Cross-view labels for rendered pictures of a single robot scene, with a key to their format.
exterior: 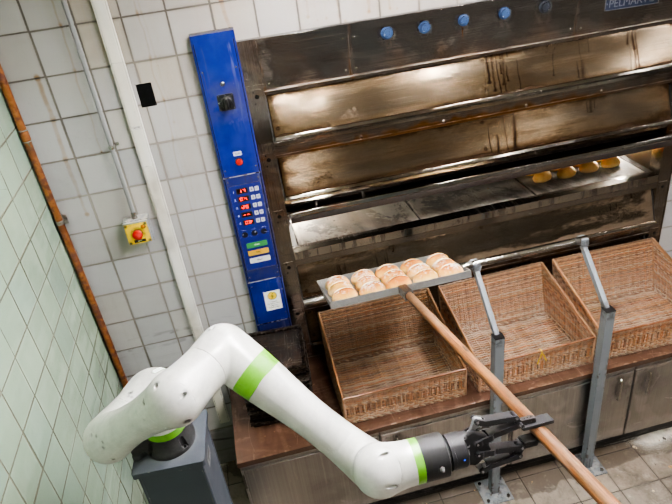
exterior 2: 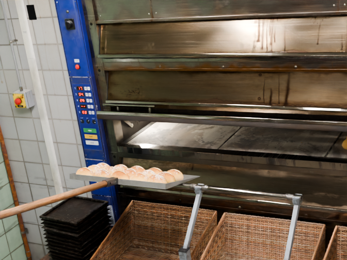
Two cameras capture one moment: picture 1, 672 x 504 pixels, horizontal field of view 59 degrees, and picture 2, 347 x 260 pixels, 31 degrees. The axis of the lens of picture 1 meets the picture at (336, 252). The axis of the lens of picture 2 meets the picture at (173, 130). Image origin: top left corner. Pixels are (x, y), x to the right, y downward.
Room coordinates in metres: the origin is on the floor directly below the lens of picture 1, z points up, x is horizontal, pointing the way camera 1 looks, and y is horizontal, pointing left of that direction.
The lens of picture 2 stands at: (-0.13, -2.20, 2.43)
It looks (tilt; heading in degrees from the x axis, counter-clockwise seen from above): 20 degrees down; 39
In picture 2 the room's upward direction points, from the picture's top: 8 degrees counter-clockwise
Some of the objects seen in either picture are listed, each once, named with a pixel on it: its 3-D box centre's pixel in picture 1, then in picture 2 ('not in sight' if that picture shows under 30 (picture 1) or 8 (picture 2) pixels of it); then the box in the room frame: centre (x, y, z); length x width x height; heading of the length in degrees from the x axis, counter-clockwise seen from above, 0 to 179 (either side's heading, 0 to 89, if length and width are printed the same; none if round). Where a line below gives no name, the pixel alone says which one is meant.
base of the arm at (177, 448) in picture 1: (149, 437); not in sight; (1.27, 0.62, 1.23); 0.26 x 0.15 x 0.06; 95
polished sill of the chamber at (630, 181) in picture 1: (481, 213); (267, 158); (2.46, -0.70, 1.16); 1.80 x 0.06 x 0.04; 98
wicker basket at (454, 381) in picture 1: (389, 351); (155, 246); (2.09, -0.18, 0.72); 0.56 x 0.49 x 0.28; 98
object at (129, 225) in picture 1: (138, 229); (22, 98); (2.17, 0.78, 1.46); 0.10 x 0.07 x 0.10; 98
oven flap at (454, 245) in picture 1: (482, 241); (268, 185); (2.43, -0.70, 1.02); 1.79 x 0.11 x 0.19; 98
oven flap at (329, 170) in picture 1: (483, 138); (259, 88); (2.43, -0.70, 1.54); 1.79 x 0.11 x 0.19; 98
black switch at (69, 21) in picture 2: (225, 97); (67, 20); (2.22, 0.33, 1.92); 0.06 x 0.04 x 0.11; 98
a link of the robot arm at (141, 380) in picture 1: (153, 405); not in sight; (1.26, 0.57, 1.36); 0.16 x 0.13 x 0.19; 148
